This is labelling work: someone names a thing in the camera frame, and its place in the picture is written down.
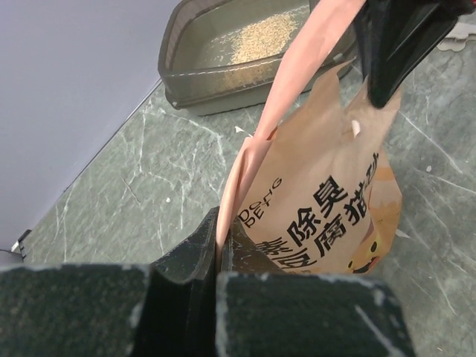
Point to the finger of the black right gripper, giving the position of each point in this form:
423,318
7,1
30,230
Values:
394,36

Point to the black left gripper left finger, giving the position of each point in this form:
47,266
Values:
165,308

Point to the white bag sealing clip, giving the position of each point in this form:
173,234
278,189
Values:
457,38

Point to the orange cat litter bag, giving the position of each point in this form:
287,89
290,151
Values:
313,187

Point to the grey plastic litter box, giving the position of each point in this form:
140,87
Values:
192,59

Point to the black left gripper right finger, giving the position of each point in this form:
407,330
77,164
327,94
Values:
261,311

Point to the beige cat litter pile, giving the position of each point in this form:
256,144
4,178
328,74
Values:
255,50

